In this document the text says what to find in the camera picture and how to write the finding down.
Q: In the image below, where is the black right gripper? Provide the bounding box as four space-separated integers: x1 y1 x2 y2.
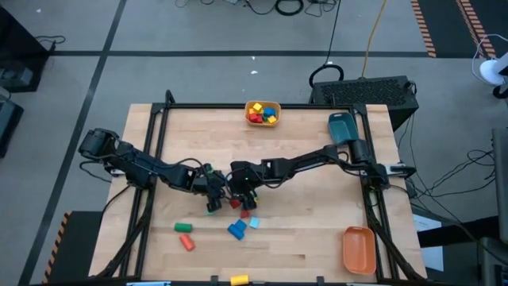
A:
229 160 266 212

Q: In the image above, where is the black coiled floor cable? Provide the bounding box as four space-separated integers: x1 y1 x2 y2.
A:
274 0 305 17

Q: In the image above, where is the black equipment case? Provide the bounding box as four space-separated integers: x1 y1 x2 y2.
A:
0 89 25 159

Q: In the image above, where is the black stand beam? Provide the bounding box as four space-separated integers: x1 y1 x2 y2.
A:
416 214 508 249

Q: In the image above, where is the black aluminium table frame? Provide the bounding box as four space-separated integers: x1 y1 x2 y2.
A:
89 89 429 284

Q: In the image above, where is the grey cart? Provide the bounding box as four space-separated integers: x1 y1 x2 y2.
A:
491 126 508 244

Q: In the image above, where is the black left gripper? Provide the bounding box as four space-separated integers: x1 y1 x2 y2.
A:
191 163 228 215

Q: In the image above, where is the black computer tower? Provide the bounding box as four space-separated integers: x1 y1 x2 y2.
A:
308 75 420 132

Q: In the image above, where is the white paper sheet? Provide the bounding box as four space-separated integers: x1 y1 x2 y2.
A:
411 213 445 273

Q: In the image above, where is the white round stand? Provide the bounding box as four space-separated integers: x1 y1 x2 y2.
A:
478 51 508 99

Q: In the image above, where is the blue cylinder block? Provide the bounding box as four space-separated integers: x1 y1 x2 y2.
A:
226 223 244 242

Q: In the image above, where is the orange plastic bin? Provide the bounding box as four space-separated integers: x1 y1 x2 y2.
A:
341 226 377 276

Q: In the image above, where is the yellow hanging cable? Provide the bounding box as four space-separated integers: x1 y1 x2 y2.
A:
360 0 388 79

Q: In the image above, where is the black cabinet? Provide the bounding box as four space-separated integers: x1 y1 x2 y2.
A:
0 7 51 95

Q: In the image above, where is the teal plastic bin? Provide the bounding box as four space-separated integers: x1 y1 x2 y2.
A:
327 111 360 146

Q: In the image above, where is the yellow plastic bin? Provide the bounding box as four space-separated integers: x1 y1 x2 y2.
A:
244 100 283 128

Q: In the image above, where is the black hanging cable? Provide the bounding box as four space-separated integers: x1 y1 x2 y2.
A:
308 0 344 89

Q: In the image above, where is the orange cylinder block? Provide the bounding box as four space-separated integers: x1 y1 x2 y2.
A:
179 234 196 253

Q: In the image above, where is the black mat striped edge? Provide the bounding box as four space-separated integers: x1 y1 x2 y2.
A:
410 0 461 59
455 0 508 60
41 210 105 285

